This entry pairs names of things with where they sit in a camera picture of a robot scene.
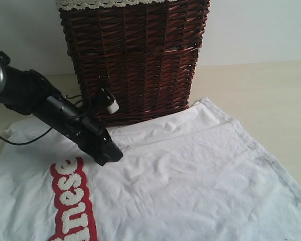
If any cream lace basket liner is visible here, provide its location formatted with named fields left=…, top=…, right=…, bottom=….
left=55, top=0, right=166, bottom=11

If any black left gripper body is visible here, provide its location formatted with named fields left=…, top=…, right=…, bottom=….
left=33, top=96, right=108, bottom=161

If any white t-shirt with red print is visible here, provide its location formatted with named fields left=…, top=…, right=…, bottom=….
left=0, top=98, right=301, bottom=240

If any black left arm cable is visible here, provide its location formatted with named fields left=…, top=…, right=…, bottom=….
left=0, top=94, right=88, bottom=146

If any black grey left wrist camera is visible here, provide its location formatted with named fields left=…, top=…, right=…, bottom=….
left=91, top=88, right=119, bottom=114

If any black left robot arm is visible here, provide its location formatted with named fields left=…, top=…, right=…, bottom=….
left=0, top=51, right=123, bottom=166

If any dark brown wicker basket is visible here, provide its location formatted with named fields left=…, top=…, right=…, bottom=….
left=58, top=0, right=210, bottom=126

